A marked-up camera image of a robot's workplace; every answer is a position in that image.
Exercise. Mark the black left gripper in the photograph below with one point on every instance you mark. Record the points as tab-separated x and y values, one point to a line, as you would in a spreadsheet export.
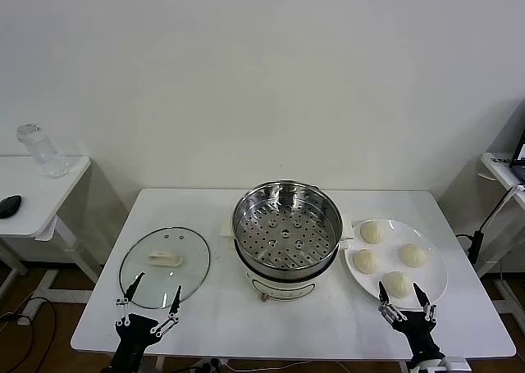
133	334

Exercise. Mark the round glass pot lid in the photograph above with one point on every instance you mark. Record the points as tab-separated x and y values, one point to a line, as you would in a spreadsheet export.
164	259

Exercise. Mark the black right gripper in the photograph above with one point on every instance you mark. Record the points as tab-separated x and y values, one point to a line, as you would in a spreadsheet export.
416	332

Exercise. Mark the clear plastic water bottle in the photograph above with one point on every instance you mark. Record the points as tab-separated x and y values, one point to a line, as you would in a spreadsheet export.
41	151

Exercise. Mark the white side table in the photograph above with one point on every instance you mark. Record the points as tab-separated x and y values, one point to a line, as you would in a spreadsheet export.
492	162
41	209

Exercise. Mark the white round plate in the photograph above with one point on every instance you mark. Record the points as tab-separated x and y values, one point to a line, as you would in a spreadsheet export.
426	242

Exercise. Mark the white electric cooker base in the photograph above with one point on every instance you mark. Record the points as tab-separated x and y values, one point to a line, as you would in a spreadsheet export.
283	287

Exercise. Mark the black computer mouse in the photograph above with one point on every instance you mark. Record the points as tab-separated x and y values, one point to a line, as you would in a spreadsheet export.
9	206

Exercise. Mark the dark laptop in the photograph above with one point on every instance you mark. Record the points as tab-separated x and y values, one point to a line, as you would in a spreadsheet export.
521	170

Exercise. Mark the power strip with plugs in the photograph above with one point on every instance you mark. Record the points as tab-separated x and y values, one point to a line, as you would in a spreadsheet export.
213	364

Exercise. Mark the white steamed baozi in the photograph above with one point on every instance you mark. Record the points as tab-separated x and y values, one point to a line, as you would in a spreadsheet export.
411	254
372	231
366	261
396	285

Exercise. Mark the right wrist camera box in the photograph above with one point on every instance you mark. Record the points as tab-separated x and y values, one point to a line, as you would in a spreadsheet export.
456	365

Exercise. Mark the stainless steel steamer basket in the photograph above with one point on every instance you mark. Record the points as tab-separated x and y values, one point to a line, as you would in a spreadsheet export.
287	233

